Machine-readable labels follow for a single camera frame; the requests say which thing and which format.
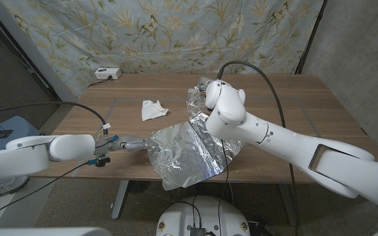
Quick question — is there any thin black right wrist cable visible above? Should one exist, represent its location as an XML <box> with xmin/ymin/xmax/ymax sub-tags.
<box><xmin>217</xmin><ymin>139</ymin><xmax>229</xmax><ymax>236</ymax></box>

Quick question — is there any thin black left wrist cable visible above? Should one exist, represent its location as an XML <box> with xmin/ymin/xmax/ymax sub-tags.
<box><xmin>0</xmin><ymin>160</ymin><xmax>90</xmax><ymax>226</ymax></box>

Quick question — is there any grey white sneaker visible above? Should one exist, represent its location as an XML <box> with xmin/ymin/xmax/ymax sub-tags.
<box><xmin>0</xmin><ymin>176</ymin><xmax>31</xmax><ymax>201</ymax></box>

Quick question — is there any black round object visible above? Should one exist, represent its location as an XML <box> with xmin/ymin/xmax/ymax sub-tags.
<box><xmin>128</xmin><ymin>180</ymin><xmax>150</xmax><ymax>194</ymax></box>

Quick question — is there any crinkled aluminum foil sheet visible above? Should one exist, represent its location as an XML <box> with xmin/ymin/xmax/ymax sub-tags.
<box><xmin>147</xmin><ymin>90</ymin><xmax>244</xmax><ymax>191</ymax></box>

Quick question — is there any crumpled white napkin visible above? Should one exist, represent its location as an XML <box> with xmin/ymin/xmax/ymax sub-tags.
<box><xmin>141</xmin><ymin>99</ymin><xmax>170</xmax><ymax>122</ymax></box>

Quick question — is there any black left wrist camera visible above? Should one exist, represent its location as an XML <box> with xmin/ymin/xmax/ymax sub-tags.
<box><xmin>93</xmin><ymin>155</ymin><xmax>111</xmax><ymax>167</ymax></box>

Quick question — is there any grey door frame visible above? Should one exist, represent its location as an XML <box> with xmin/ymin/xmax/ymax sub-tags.
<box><xmin>0</xmin><ymin>0</ymin><xmax>79</xmax><ymax>103</ymax></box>

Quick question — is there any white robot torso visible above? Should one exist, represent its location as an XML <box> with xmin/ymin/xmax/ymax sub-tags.
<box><xmin>156</xmin><ymin>195</ymin><xmax>251</xmax><ymax>236</ymax></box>

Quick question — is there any white power strip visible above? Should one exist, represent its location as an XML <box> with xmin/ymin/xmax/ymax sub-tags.
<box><xmin>94</xmin><ymin>68</ymin><xmax>123</xmax><ymax>81</ymax></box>

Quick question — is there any floral printed backdrop cloth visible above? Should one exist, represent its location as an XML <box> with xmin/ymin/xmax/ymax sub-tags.
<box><xmin>0</xmin><ymin>0</ymin><xmax>326</xmax><ymax>98</ymax></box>

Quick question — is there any black backdrop stand pole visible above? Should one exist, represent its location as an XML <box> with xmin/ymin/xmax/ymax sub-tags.
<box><xmin>295</xmin><ymin>0</ymin><xmax>327</xmax><ymax>75</ymax></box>

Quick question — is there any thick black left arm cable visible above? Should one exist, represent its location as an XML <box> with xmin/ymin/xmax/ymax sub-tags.
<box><xmin>0</xmin><ymin>100</ymin><xmax>108</xmax><ymax>127</ymax></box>

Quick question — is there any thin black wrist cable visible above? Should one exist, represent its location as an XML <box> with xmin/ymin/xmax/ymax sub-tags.
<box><xmin>217</xmin><ymin>139</ymin><xmax>229</xmax><ymax>236</ymax></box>
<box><xmin>0</xmin><ymin>160</ymin><xmax>90</xmax><ymax>226</ymax></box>

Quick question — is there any grey metal table leg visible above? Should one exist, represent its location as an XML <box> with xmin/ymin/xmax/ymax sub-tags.
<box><xmin>111</xmin><ymin>180</ymin><xmax>129</xmax><ymax>220</ymax></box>
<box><xmin>277</xmin><ymin>183</ymin><xmax>300</xmax><ymax>226</ymax></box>

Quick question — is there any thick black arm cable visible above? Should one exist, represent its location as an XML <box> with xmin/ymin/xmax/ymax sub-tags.
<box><xmin>217</xmin><ymin>60</ymin><xmax>300</xmax><ymax>236</ymax></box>
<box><xmin>0</xmin><ymin>100</ymin><xmax>108</xmax><ymax>127</ymax></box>

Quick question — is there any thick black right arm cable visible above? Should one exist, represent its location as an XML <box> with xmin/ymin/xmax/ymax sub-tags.
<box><xmin>217</xmin><ymin>60</ymin><xmax>300</xmax><ymax>236</ymax></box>

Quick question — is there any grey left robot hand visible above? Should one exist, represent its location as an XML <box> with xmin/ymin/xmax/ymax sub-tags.
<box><xmin>108</xmin><ymin>134</ymin><xmax>159</xmax><ymax>153</ymax></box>

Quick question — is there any black power strip cord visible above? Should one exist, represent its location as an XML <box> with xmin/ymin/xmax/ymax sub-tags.
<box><xmin>88</xmin><ymin>75</ymin><xmax>114</xmax><ymax>88</ymax></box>

